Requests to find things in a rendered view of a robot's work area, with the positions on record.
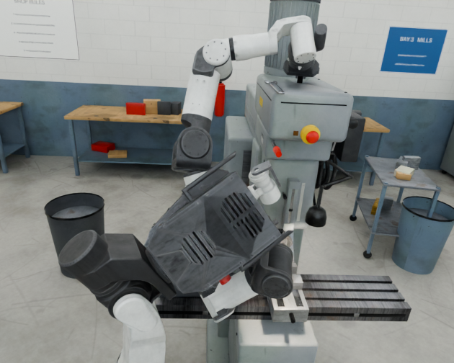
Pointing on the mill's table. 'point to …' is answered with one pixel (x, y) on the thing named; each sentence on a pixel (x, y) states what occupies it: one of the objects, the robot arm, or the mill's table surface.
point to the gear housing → (292, 147)
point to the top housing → (303, 108)
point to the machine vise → (289, 305)
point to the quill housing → (284, 166)
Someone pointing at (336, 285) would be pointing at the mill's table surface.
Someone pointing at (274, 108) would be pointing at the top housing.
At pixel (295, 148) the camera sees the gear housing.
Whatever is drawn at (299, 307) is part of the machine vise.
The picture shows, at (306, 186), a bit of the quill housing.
